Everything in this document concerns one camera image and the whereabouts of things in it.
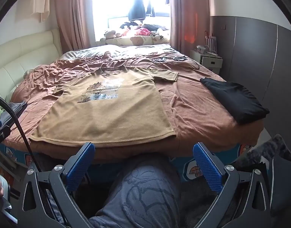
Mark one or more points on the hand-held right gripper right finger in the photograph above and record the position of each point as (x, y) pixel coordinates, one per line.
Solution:
(207, 168)

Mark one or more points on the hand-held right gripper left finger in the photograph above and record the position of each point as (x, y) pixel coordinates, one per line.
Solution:
(81, 168)

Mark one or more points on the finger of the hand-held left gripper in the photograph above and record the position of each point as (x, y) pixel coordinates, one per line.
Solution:
(0, 135)

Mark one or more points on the tan printed t-shirt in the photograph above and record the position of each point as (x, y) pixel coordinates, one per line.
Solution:
(107, 116)

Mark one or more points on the grey folded clothes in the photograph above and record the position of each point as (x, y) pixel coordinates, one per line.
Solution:
(17, 110)

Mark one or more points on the black folded clothes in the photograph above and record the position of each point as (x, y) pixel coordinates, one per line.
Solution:
(235, 99)

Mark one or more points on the dark hanging clothes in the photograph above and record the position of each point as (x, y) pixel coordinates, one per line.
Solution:
(137, 7)

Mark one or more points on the brown blanket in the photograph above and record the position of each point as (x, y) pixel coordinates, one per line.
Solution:
(202, 114)

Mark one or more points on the dark grey shaggy rug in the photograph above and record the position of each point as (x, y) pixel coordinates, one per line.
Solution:
(261, 149)

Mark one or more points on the person's grey trouser leg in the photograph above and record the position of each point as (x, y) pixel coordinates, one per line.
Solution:
(140, 194)

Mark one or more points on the cream padded headboard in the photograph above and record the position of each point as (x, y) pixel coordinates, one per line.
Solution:
(21, 57)

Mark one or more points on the white nightstand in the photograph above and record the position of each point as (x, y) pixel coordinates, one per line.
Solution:
(209, 63)

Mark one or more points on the grey wardrobe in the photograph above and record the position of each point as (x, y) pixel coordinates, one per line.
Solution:
(254, 64)

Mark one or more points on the light grey bed sheet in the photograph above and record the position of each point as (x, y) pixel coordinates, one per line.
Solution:
(107, 49)

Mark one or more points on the striped gift bag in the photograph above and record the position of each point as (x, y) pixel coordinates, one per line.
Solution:
(210, 41)

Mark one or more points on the white plush toy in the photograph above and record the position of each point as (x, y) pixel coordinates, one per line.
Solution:
(109, 34)

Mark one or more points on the cream bear print pillow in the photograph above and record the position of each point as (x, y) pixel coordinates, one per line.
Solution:
(140, 40)

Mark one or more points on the pink curtain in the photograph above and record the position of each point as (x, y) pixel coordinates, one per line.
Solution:
(71, 11)
(188, 11)

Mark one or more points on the pink cloth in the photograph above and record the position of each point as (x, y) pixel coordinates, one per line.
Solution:
(143, 31)

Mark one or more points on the bright window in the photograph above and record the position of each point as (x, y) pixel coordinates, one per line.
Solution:
(117, 4)

